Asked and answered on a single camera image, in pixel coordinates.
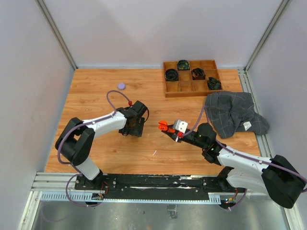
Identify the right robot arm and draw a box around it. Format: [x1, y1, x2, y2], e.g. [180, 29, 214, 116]
[158, 120, 307, 208]

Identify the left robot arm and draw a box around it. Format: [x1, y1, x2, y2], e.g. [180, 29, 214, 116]
[55, 101, 149, 190]

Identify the lilac earbud case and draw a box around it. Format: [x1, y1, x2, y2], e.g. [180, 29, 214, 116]
[117, 82, 126, 90]

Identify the wooden compartment tray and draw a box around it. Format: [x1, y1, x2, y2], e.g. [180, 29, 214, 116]
[163, 59, 224, 98]

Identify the grey checked cloth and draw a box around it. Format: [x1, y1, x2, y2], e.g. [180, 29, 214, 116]
[205, 91, 270, 139]

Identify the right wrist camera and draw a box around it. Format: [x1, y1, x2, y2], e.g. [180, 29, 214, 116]
[173, 119, 188, 134]

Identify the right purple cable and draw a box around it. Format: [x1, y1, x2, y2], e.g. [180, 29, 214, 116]
[177, 105, 307, 211]

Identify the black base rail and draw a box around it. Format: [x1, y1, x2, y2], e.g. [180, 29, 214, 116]
[74, 174, 244, 202]

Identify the coiled dark strap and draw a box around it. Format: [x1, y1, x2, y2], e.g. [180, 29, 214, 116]
[206, 77, 223, 91]

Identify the coiled red black strap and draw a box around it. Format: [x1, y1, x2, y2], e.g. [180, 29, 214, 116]
[191, 68, 206, 80]

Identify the coiled green black strap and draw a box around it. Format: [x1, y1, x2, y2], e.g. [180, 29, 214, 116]
[177, 59, 190, 71]

